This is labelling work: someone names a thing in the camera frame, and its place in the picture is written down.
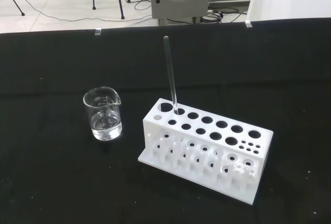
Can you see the clear glass rod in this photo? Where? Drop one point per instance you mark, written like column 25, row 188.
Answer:
column 170, row 79

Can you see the white test tube rack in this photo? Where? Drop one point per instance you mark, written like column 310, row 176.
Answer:
column 146, row 136

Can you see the glass beaker with water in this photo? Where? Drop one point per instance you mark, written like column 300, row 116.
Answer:
column 106, row 128

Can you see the clear plastic cloth clip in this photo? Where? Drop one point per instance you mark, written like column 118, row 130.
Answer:
column 97, row 32
column 248, row 24

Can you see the black bench cloth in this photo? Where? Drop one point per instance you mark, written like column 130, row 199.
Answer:
column 64, row 169

